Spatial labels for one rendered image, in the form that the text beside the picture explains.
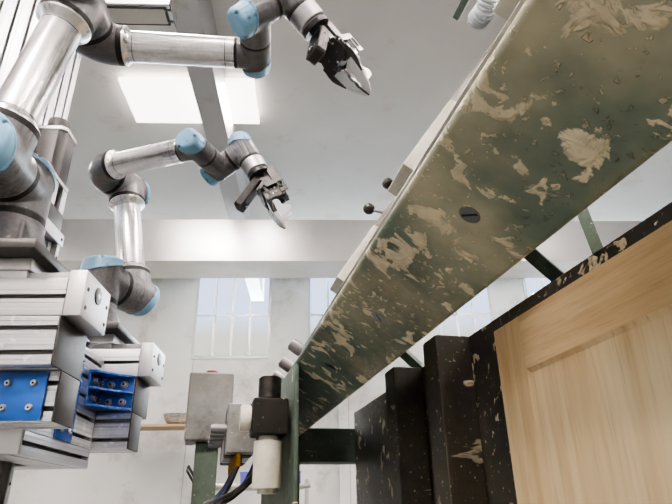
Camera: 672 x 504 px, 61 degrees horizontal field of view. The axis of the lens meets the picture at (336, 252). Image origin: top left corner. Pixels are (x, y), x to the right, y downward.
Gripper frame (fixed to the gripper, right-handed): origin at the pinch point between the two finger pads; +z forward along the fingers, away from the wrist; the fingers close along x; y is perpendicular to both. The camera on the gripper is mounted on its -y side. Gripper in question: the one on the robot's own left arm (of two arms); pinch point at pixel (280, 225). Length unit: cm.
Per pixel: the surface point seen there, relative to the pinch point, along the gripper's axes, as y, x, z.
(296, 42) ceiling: 126, 212, -254
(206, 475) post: -48, 8, 52
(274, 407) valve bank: -25, -54, 57
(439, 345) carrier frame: 2, -63, 62
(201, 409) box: -43, 4, 37
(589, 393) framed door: 4, -91, 79
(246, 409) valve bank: -30, -53, 55
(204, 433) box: -44, 4, 43
